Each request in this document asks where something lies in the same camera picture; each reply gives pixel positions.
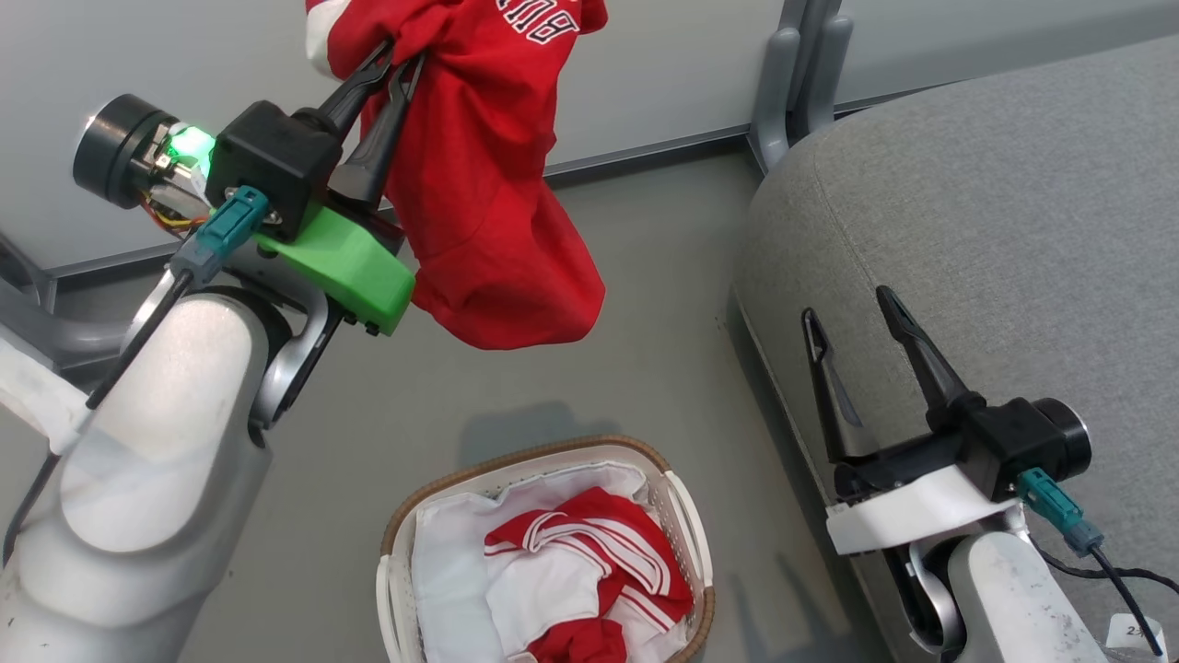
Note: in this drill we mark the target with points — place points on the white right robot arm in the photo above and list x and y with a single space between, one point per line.
1013 599

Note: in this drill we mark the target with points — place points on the red white striped garment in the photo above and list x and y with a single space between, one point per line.
608 552

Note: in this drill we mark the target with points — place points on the white basket with woven rim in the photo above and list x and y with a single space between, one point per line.
686 525

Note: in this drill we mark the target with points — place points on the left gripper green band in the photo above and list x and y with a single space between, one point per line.
285 175

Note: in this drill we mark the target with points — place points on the grey fabric sofa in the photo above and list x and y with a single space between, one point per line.
995 212

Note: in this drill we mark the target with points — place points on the white fabric wrap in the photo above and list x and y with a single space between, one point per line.
37 396

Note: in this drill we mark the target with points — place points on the grey metal partition foot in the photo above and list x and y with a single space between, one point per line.
46 322

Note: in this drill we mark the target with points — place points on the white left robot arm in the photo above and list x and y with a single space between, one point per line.
157 460

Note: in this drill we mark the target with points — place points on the grey forked partition post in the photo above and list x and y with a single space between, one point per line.
783 83

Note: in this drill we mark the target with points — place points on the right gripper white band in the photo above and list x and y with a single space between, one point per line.
921 511

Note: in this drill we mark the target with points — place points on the white fabric basket liner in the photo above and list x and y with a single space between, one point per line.
447 562

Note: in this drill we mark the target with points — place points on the small white sofa label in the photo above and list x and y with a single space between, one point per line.
1135 635

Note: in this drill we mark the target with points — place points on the red jersey with lettering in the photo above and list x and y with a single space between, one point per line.
488 184

